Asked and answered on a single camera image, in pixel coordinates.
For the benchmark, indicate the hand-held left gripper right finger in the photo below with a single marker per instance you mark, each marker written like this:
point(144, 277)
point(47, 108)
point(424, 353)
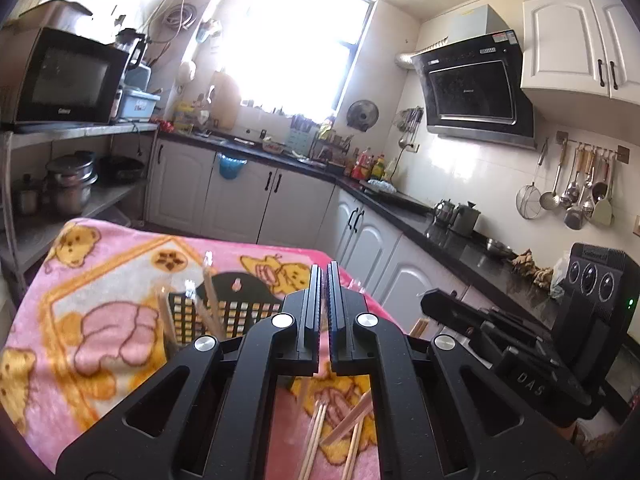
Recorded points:
point(337, 320)

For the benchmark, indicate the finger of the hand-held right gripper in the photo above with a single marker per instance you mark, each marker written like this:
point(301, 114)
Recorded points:
point(475, 312)

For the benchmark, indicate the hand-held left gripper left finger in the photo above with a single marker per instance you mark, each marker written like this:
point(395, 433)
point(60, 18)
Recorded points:
point(314, 320)

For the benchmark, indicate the dark green perforated utensil holder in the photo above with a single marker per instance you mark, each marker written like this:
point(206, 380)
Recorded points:
point(240, 310)

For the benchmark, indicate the steel bowl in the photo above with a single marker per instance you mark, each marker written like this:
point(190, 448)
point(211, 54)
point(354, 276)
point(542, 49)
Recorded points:
point(500, 248)

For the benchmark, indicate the ginger roots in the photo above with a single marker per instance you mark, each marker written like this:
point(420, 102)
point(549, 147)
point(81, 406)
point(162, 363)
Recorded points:
point(532, 270)

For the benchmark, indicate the metal kettle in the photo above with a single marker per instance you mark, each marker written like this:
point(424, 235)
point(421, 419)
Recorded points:
point(465, 220)

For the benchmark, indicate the steel kettle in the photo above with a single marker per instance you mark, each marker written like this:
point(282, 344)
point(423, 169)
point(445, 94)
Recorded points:
point(444, 212)

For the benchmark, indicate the hanging steel ladle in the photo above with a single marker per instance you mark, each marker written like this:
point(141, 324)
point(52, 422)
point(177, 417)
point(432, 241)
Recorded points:
point(549, 200)

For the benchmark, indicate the white lower kitchen cabinets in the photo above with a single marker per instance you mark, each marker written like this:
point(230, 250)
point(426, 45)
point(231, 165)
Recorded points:
point(240, 200)

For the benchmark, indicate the group of sauce bottles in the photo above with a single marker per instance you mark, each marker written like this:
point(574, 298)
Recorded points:
point(367, 165)

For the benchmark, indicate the blue hanging plastic basket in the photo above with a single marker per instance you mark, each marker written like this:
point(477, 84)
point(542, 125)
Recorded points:
point(232, 167)

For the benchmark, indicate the pink bear printed blanket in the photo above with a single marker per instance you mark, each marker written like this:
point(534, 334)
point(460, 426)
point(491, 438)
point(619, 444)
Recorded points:
point(100, 285)

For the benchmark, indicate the black range hood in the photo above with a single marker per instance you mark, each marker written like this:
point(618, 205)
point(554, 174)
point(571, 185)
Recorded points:
point(475, 90)

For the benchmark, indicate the wooden cutting board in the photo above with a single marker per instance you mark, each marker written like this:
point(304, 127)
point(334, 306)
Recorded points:
point(226, 102)

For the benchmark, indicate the black wok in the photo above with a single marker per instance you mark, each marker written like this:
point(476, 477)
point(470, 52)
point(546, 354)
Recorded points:
point(122, 170)

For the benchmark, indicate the light blue plastic box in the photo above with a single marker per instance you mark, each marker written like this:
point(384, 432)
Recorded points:
point(140, 105)

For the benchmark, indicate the stacked steel pots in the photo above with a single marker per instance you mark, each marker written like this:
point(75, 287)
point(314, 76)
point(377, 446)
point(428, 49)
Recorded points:
point(72, 185)

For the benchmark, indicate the white upper kitchen cabinet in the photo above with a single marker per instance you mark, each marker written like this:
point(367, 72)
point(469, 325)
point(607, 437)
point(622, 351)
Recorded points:
point(575, 45)

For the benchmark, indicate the light blue kitchen appliance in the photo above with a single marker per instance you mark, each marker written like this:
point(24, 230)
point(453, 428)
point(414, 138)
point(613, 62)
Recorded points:
point(139, 76)

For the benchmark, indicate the metal shelf rack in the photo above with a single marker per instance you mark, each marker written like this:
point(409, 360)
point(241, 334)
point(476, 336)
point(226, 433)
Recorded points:
point(75, 132)

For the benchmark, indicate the small lidded steel pot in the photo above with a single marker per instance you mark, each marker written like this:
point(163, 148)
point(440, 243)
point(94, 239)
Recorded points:
point(26, 197)

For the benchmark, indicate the black microwave oven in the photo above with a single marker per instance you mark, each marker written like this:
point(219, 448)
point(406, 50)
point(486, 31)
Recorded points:
point(70, 80)

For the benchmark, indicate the cardboard box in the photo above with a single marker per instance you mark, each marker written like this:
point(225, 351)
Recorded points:
point(45, 20)

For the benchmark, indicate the wall utensil rail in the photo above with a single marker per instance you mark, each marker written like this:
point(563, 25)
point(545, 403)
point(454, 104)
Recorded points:
point(592, 146)

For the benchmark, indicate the small wall fan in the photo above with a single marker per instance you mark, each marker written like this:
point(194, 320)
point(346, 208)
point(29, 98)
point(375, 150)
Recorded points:
point(362, 116)

